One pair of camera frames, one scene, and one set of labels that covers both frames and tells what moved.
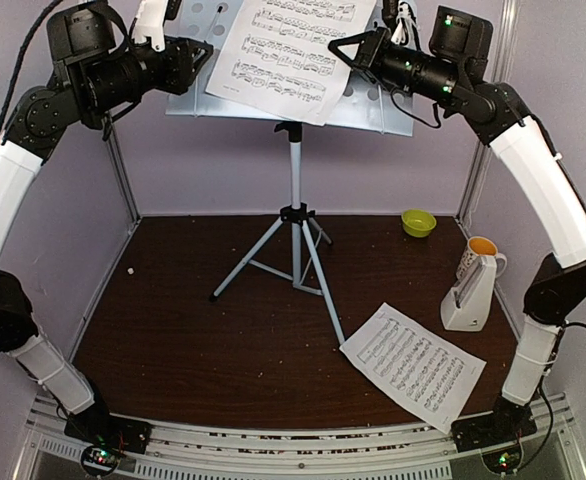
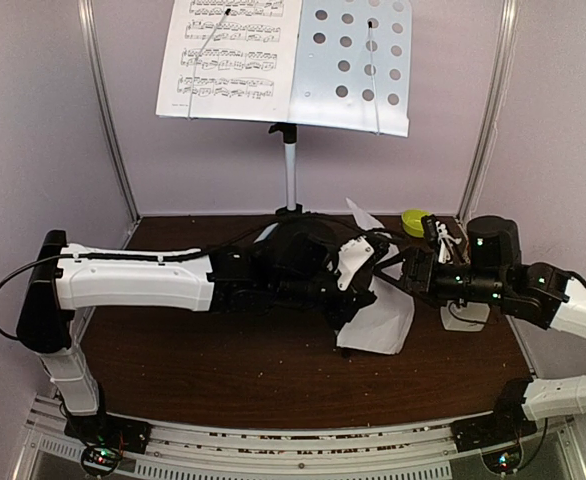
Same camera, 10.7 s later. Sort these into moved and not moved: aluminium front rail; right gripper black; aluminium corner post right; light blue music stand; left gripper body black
Moved: left gripper body black; right gripper black; light blue music stand
Not moved: aluminium front rail; aluminium corner post right
